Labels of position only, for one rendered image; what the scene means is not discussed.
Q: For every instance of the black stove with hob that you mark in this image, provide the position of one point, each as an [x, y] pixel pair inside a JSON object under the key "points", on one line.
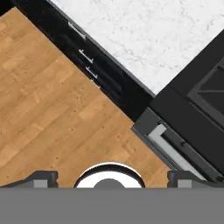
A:
{"points": [[189, 116]]}

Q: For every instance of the round white and black disc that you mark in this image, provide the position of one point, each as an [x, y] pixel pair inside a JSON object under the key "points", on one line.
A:
{"points": [[87, 178]]}

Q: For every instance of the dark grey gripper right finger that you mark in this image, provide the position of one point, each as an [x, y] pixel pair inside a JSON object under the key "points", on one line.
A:
{"points": [[180, 177]]}

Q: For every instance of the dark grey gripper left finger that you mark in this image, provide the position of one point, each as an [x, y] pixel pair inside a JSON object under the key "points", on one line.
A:
{"points": [[43, 177]]}

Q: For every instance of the black stove knob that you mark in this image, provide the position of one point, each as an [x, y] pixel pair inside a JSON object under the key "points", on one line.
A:
{"points": [[183, 143]]}

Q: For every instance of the black drawer cabinet run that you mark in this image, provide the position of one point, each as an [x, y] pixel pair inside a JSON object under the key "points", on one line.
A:
{"points": [[116, 84]]}

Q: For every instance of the dark grey oven door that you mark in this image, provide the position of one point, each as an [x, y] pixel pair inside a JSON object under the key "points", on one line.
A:
{"points": [[145, 122]]}

